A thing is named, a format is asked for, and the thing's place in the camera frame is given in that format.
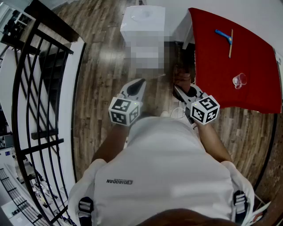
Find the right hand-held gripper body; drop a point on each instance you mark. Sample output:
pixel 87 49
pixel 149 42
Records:
pixel 204 109

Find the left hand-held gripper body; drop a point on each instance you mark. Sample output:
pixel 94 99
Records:
pixel 123 108

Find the brown cloth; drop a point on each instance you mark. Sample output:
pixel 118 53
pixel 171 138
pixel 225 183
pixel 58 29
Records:
pixel 183 77

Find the white water dispenser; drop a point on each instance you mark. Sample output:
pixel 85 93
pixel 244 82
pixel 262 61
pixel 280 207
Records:
pixel 143 26

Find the person's left forearm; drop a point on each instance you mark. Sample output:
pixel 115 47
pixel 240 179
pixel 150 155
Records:
pixel 110 143

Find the person's right forearm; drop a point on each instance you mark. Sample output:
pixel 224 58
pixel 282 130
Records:
pixel 212 141

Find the red cloth covered table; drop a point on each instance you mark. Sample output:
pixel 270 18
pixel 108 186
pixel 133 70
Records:
pixel 243 61

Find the clear glass cup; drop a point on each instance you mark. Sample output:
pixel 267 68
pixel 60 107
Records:
pixel 239 80

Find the person's white shirt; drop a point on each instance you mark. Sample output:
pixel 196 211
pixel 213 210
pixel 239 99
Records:
pixel 163 167

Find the black metal railing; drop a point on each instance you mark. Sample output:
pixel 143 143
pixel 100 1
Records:
pixel 33 110

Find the dark wooden shelf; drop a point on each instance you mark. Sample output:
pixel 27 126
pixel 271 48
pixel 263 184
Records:
pixel 44 19

